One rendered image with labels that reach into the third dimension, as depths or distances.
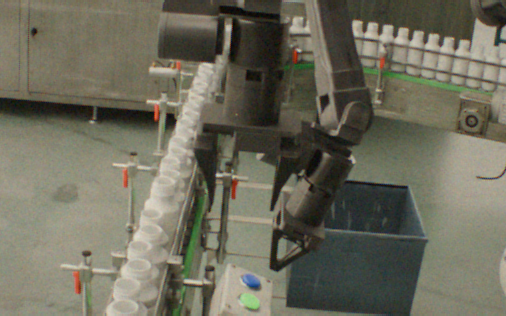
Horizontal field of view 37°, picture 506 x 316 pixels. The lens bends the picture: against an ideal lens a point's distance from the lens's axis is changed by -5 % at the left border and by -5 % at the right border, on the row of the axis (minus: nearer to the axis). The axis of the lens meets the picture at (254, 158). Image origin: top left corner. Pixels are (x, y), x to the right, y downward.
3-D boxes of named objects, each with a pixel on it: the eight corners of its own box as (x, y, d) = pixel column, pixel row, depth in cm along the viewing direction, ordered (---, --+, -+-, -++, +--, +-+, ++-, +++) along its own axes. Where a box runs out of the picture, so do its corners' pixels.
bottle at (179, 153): (168, 233, 161) (172, 158, 155) (154, 220, 165) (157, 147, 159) (193, 228, 164) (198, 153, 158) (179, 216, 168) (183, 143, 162)
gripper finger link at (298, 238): (251, 269, 113) (280, 215, 110) (253, 246, 120) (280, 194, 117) (294, 286, 114) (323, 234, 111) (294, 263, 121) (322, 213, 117)
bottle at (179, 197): (181, 259, 151) (186, 180, 145) (150, 257, 151) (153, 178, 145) (181, 244, 157) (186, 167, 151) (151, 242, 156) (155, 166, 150)
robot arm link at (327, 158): (362, 161, 107) (355, 145, 112) (317, 142, 105) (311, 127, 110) (339, 204, 109) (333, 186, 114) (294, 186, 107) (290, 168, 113)
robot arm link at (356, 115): (374, 106, 107) (351, 113, 115) (297, 72, 104) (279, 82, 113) (346, 189, 105) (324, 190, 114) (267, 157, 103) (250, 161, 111)
